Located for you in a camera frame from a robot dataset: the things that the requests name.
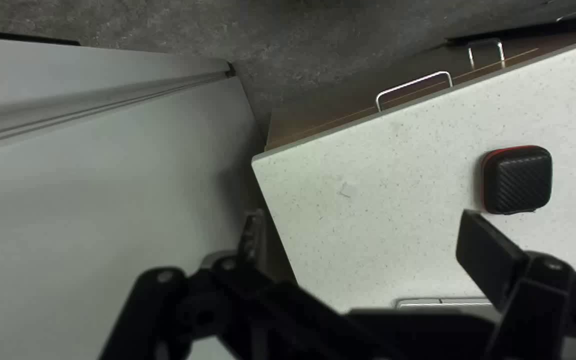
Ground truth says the black earbud case red rim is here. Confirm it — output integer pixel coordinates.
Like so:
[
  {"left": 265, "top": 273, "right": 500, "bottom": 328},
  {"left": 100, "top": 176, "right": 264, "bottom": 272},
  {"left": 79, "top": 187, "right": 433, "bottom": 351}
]
[{"left": 480, "top": 144, "right": 554, "bottom": 216}]

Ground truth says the wooden base cabinet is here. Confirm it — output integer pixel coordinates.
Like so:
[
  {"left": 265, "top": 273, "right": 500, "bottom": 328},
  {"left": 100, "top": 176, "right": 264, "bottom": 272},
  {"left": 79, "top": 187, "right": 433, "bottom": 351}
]
[{"left": 264, "top": 28, "right": 576, "bottom": 151}]

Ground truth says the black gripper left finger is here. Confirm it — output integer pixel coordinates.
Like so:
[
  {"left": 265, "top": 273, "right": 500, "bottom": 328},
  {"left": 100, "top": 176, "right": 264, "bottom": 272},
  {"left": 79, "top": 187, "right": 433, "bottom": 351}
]
[{"left": 95, "top": 207, "right": 354, "bottom": 360}]

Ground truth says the white tall cabinet panel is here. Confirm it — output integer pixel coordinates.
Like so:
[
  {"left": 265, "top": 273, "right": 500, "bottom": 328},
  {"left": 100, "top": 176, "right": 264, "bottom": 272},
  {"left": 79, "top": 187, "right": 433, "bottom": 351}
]
[{"left": 0, "top": 36, "right": 265, "bottom": 360}]

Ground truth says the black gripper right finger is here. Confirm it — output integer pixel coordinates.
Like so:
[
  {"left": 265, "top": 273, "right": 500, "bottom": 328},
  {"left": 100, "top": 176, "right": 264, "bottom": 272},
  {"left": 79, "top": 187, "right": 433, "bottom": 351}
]
[{"left": 453, "top": 207, "right": 576, "bottom": 360}]

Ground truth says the silver cabinet door handle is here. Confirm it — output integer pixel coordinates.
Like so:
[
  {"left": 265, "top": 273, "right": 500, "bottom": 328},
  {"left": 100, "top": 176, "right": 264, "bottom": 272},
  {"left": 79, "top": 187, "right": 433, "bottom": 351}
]
[{"left": 463, "top": 38, "right": 508, "bottom": 72}]

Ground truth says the grey closed laptop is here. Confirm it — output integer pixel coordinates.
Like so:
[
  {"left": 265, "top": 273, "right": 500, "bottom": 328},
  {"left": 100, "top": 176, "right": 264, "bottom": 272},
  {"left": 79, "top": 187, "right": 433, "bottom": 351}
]
[{"left": 393, "top": 294, "right": 494, "bottom": 311}]

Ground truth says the silver drawer handle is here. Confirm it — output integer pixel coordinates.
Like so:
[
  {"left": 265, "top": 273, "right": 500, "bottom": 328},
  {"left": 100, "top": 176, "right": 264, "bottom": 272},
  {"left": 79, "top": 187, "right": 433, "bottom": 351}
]
[{"left": 374, "top": 68, "right": 455, "bottom": 112}]

